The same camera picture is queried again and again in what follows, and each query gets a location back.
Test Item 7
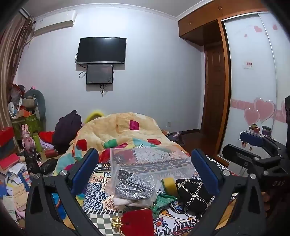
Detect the black cap with chains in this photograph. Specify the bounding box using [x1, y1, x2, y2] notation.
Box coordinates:
[175, 178, 214, 215]

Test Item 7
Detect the yellow sponge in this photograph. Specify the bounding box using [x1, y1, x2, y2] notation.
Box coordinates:
[161, 177, 178, 197]

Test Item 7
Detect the white cloth pouch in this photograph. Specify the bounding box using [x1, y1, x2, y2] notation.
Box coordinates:
[113, 197, 153, 208]

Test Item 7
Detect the grey patterned cloth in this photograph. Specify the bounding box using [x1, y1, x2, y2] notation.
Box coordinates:
[105, 165, 157, 203]

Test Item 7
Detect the red velvet pouch gold tie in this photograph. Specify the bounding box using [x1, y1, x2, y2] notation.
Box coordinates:
[112, 209, 155, 236]

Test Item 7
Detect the clear plastic storage box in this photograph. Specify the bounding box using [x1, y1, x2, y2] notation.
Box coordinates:
[110, 146, 200, 180]

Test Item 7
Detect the white suitcase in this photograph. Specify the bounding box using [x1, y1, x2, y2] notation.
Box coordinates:
[223, 137, 270, 176]

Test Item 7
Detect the white sliding wardrobe door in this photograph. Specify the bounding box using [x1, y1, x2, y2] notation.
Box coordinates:
[223, 12, 289, 146]

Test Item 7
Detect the patterned patchwork bed sheet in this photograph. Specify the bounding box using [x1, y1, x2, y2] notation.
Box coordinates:
[53, 154, 239, 236]

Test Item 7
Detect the green tube bottle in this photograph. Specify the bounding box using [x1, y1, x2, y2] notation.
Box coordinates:
[33, 132, 43, 152]

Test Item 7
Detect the brown wooden door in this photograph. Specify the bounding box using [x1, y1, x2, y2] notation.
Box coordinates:
[201, 42, 225, 156]

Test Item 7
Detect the green ribbed cloth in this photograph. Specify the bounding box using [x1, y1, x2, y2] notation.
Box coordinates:
[150, 193, 177, 219]

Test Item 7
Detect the pink plush rabbit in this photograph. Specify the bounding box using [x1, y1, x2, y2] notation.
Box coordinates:
[21, 124, 35, 151]

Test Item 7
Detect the red box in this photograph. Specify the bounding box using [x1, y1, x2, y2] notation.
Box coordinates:
[0, 127, 14, 147]

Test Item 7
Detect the green gift box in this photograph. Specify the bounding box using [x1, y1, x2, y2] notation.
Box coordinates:
[11, 113, 44, 140]

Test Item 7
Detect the dark purple garment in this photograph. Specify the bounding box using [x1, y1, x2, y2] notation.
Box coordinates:
[52, 110, 82, 154]

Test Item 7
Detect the grey plush toy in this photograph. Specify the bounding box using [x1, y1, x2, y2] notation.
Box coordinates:
[22, 89, 46, 121]

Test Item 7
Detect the yellow patchwork fleece blanket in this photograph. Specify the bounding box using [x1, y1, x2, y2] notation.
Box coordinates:
[53, 112, 189, 176]

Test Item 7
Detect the wooden overhead cabinet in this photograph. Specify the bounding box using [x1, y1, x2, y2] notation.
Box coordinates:
[178, 0, 267, 46]

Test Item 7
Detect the striped brown curtain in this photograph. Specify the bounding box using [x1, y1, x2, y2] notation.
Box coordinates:
[1, 14, 35, 128]

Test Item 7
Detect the white air conditioner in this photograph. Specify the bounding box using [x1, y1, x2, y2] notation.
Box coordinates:
[34, 10, 77, 36]

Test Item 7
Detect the small wall monitor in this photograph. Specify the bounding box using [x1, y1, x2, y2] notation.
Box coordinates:
[86, 64, 113, 85]

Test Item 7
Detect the large wall television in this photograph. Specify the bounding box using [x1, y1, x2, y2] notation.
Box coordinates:
[76, 37, 127, 64]

